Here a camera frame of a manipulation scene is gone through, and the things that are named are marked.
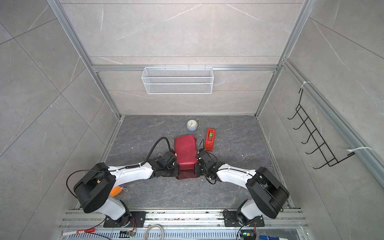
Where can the black wire hook rack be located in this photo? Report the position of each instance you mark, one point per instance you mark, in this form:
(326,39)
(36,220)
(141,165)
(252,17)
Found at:
(315,136)

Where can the dark red wrapping paper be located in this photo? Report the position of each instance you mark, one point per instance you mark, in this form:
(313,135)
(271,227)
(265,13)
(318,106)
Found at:
(185,147)

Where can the blue and white marker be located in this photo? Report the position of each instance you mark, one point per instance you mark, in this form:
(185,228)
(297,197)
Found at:
(271,238)

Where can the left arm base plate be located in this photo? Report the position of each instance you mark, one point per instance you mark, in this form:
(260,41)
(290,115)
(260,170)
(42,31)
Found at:
(139,218)

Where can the small round white clock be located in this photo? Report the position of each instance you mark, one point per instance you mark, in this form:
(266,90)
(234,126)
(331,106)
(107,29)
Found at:
(192,125)

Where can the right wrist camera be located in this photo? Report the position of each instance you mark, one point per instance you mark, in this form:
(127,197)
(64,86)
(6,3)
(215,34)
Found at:
(204,158)

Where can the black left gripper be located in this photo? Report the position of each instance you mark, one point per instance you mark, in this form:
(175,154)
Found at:
(177,172)

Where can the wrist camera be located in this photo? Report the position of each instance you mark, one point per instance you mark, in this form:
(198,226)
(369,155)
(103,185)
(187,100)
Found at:
(204,158)
(167,160)

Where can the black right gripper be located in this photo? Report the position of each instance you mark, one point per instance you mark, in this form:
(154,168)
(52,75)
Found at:
(197,172)

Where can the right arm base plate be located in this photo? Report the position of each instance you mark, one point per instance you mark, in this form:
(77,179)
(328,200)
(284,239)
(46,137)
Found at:
(233,219)

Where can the orange plush toy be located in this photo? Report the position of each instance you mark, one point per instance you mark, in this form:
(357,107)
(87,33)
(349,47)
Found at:
(116,191)

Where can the white wire mesh basket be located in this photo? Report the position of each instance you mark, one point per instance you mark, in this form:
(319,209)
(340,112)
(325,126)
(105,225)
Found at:
(178,80)

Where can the aluminium front rail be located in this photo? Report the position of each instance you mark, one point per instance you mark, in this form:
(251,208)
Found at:
(185,225)

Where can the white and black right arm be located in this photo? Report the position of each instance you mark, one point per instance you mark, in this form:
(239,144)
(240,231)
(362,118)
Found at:
(268,194)

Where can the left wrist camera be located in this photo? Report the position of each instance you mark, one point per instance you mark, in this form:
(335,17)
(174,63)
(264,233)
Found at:
(167,160)

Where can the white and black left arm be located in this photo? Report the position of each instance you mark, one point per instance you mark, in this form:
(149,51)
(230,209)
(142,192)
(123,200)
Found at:
(94,188)

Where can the red and white marker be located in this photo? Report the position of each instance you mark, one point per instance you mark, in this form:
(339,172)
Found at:
(78,232)

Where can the red tape dispenser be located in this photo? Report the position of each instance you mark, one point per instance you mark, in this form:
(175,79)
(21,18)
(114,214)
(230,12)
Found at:
(210,140)

